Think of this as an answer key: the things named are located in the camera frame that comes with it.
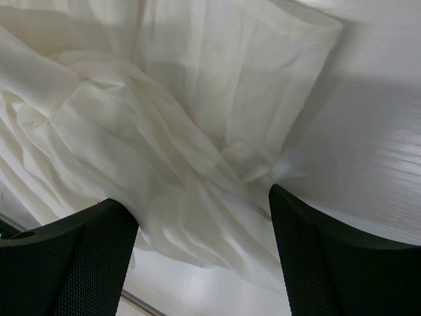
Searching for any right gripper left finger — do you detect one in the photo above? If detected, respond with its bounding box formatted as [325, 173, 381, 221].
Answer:
[1, 199, 138, 315]

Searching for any white skirt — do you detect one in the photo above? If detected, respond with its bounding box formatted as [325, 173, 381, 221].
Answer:
[1, 1, 343, 292]

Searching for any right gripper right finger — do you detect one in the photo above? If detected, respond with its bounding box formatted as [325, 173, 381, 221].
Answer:
[268, 184, 420, 315]

